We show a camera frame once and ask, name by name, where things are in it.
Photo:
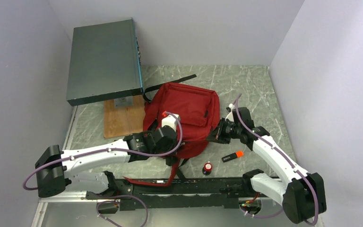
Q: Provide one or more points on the dark grey box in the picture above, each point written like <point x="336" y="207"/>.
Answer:
<point x="104" y="63"/>

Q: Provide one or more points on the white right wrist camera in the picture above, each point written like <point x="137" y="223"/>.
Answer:
<point x="230" y="109"/>

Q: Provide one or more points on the red backpack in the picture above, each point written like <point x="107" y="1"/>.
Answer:
<point x="199" y="110"/>

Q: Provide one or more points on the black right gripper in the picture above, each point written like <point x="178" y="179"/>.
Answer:
<point x="218" y="135"/>

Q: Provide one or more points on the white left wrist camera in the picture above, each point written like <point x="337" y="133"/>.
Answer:
<point x="170" y="120"/>

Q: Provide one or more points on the wooden board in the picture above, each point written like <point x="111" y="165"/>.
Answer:
<point x="123" y="121"/>

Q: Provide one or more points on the black mounting rail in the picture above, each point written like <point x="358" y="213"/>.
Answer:
<point x="225" y="192"/>

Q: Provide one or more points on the orange highlighter marker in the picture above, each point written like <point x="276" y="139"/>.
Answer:
<point x="232" y="156"/>

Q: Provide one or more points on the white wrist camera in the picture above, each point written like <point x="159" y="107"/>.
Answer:
<point x="230" y="109"/>
<point x="170" y="120"/>

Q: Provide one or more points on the metal post with base plate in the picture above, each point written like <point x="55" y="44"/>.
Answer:
<point x="123" y="102"/>

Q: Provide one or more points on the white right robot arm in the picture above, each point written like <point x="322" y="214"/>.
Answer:
<point x="300" y="193"/>

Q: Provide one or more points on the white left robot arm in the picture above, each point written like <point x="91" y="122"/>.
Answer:
<point x="59" y="170"/>

